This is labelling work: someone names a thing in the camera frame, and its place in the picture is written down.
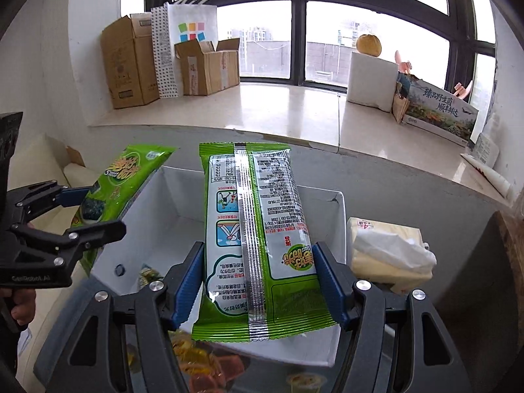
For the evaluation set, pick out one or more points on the blue-grey fabric cover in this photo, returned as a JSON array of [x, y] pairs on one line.
[[462, 290]]

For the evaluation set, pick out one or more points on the landscape printed carton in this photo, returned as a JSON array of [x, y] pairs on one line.
[[442, 110]]

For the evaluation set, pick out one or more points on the cream leather cushion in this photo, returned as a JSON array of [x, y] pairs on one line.
[[37, 163]]

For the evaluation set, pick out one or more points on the green snack packet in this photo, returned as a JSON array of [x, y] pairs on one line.
[[245, 213], [123, 180]]

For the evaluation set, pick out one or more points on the small wrapped jelly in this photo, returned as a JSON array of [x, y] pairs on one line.
[[149, 276]]

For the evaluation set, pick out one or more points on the white foam box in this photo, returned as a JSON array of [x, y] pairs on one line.
[[372, 77]]

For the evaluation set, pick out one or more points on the tall cardboard box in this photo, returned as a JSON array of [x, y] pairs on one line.
[[127, 69]]

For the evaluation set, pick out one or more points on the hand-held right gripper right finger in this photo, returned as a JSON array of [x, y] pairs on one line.
[[331, 290]]

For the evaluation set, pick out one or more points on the yellow jelly cup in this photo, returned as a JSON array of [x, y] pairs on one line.
[[190, 348]]

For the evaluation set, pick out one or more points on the white tube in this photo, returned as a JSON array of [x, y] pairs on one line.
[[487, 174]]

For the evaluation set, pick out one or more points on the white storage box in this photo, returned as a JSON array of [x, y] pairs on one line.
[[172, 200]]

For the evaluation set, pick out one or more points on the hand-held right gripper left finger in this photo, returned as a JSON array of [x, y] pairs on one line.
[[188, 290]]

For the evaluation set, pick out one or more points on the orange jelly cup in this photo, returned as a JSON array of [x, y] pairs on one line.
[[221, 376]]

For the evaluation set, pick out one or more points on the cream tissue pack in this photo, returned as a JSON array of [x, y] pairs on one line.
[[380, 266]]

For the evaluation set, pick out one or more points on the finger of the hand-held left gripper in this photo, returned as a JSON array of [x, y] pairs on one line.
[[73, 196], [102, 233]]

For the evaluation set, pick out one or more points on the open cardboard box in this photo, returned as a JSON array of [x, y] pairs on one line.
[[208, 73]]

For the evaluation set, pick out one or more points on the pale pudding cup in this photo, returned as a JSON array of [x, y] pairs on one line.
[[305, 382]]

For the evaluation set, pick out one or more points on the pink plastic piece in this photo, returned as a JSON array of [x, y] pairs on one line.
[[462, 90], [403, 62]]

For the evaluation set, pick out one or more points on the white printed packet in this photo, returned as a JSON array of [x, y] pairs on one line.
[[487, 149]]

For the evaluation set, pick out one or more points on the white bag coloured squares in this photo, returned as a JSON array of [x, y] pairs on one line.
[[192, 14]]

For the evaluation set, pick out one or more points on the dark window frame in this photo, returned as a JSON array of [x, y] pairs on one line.
[[298, 28]]

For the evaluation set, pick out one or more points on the person's left hand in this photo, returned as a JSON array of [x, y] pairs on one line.
[[25, 305]]

